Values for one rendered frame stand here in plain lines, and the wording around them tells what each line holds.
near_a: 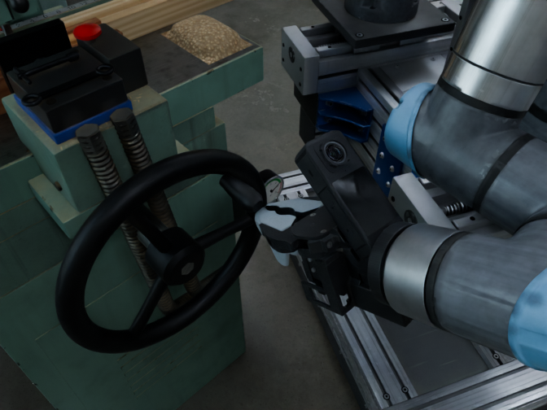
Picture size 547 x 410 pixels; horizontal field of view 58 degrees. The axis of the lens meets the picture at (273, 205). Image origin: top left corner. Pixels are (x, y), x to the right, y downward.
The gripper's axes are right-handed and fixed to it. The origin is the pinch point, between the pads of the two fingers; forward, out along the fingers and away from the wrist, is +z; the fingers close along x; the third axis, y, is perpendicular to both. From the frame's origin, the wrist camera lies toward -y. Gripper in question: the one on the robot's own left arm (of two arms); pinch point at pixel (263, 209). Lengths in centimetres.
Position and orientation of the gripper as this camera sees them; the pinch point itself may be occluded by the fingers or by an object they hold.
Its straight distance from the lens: 55.1
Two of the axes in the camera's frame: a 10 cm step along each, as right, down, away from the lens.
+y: 3.0, 8.8, 3.6
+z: -5.8, -1.3, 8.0
